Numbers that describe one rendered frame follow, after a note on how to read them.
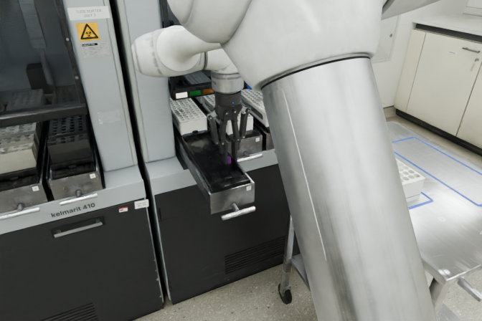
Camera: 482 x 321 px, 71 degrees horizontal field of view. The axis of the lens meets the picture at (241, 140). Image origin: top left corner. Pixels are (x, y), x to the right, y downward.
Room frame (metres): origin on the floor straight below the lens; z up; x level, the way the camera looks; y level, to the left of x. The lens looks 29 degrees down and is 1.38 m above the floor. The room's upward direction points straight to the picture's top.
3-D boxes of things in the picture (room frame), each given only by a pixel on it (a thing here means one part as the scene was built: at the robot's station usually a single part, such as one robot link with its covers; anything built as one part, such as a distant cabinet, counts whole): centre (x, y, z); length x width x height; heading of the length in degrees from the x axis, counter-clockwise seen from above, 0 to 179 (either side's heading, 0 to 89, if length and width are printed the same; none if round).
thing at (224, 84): (0.89, 0.04, 1.07); 0.09 x 0.09 x 0.06
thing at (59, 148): (0.89, 0.53, 0.85); 0.12 x 0.02 x 0.06; 114
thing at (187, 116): (1.21, 0.23, 0.83); 0.30 x 0.10 x 0.06; 24
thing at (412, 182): (0.82, -0.37, 0.85); 0.30 x 0.10 x 0.06; 22
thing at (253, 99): (1.27, -0.08, 0.83); 0.30 x 0.10 x 0.06; 24
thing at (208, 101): (1.21, 0.06, 0.83); 0.30 x 0.10 x 0.06; 24
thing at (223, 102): (0.89, 0.04, 1.00); 0.08 x 0.07 x 0.09; 114
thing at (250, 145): (1.34, 0.12, 0.78); 0.73 x 0.14 x 0.09; 24
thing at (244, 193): (1.05, 0.15, 0.78); 0.73 x 0.14 x 0.09; 24
